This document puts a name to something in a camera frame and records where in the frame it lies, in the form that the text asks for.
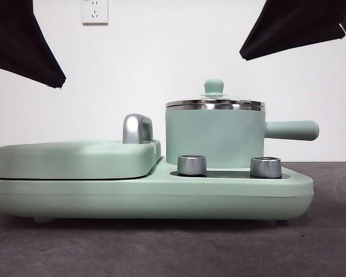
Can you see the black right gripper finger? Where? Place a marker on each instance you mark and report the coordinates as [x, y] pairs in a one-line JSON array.
[[291, 26]]

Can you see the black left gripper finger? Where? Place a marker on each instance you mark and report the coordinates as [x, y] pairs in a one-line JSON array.
[[17, 37]]

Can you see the glass pot lid green knob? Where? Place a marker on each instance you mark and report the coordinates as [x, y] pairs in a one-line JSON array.
[[213, 86]]

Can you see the mint green steel pot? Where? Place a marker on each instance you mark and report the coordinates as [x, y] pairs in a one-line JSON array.
[[213, 135]]

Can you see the silver control knob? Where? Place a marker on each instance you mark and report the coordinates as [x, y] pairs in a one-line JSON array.
[[191, 166], [266, 167]]

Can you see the black control panel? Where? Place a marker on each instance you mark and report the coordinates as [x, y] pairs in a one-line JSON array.
[[227, 174]]

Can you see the mint green breakfast machine base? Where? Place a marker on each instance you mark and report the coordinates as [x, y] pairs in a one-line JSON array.
[[161, 199]]

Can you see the white wall socket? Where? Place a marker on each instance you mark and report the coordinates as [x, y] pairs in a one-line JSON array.
[[94, 13]]

